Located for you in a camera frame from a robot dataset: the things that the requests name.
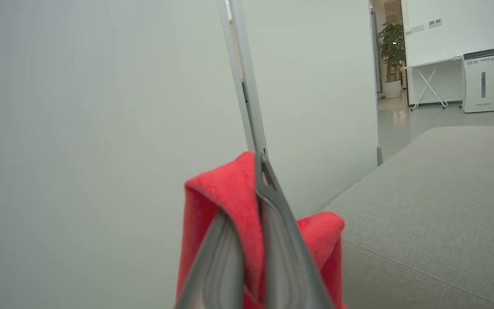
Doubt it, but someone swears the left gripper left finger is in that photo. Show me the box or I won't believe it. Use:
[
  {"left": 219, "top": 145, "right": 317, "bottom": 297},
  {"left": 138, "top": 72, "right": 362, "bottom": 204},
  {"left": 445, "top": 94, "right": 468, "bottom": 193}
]
[{"left": 175, "top": 209, "right": 246, "bottom": 309}]

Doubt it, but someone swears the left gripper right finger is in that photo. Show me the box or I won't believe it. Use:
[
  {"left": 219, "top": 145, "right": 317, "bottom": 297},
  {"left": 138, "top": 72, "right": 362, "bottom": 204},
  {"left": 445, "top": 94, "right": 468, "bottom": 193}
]
[{"left": 254, "top": 152, "right": 335, "bottom": 309}]

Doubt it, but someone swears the red and white clothing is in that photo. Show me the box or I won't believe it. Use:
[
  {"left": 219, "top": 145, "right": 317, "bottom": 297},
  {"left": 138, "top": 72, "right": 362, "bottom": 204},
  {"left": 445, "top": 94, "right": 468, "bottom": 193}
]
[{"left": 175, "top": 150, "right": 349, "bottom": 309}]

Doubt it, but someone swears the white air purifier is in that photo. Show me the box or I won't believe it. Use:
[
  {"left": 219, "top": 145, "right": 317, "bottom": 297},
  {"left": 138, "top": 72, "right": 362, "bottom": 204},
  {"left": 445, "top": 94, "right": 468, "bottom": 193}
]
[{"left": 461, "top": 48, "right": 494, "bottom": 114}]

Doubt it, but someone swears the white folding table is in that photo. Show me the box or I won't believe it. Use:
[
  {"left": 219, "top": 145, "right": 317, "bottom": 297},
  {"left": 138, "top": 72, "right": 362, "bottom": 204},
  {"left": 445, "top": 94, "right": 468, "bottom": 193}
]
[{"left": 404, "top": 46, "right": 494, "bottom": 111}]

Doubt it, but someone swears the white plant pot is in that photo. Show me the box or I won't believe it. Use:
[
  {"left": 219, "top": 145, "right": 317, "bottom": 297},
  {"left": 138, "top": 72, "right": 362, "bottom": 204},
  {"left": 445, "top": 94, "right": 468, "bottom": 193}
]
[{"left": 383, "top": 80, "right": 402, "bottom": 99}]

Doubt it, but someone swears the green potted plant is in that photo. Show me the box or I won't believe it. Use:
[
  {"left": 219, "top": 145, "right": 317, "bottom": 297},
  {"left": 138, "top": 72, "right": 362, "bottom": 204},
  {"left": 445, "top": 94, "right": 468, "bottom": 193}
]
[{"left": 377, "top": 21, "right": 407, "bottom": 82}]

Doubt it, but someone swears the grey partition frame post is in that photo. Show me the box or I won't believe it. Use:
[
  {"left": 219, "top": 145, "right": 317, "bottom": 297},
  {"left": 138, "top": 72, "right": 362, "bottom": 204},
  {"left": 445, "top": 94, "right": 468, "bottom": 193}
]
[{"left": 219, "top": 0, "right": 269, "bottom": 156}]

